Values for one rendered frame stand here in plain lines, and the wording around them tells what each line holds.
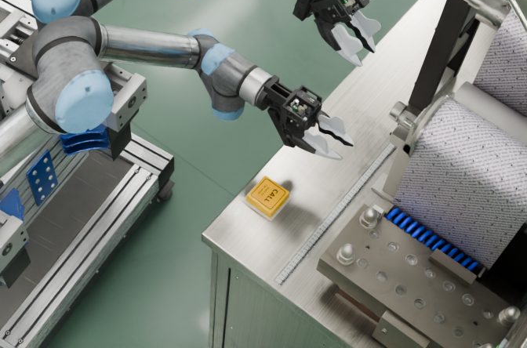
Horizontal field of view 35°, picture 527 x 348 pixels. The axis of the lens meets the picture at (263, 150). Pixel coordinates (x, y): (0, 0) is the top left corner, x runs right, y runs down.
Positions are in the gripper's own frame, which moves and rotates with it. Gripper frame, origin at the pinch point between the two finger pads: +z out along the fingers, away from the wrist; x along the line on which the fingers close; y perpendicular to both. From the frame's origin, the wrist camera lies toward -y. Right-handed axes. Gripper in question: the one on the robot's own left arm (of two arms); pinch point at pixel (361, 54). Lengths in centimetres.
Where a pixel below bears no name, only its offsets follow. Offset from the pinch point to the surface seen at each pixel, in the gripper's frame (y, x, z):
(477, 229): 6.6, -4.9, 39.7
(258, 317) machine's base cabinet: -48, -30, 46
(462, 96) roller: 3.6, 12.4, 20.3
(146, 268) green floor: -132, -18, 51
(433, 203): -0.5, -4.9, 33.0
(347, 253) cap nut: -9.4, -22.1, 30.5
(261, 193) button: -36.7, -15.5, 20.5
